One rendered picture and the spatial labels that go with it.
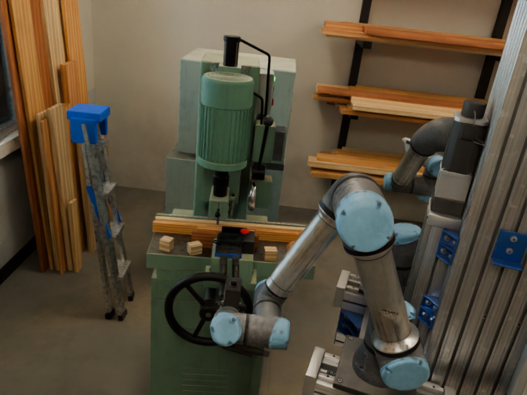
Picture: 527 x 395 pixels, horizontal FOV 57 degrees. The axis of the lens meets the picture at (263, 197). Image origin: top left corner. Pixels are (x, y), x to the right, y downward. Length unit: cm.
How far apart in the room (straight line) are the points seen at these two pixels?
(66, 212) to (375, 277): 235
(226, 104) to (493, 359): 112
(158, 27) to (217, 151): 252
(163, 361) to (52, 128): 153
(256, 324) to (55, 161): 206
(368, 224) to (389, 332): 31
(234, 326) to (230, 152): 67
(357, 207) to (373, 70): 306
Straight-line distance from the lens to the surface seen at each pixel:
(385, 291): 114
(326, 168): 375
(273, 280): 128
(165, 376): 209
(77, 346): 278
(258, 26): 394
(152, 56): 411
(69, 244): 325
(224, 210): 176
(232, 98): 159
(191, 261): 174
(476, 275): 148
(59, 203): 316
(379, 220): 102
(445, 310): 154
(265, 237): 186
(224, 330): 119
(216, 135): 163
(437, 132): 167
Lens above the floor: 181
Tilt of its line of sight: 24 degrees down
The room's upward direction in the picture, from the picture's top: 6 degrees clockwise
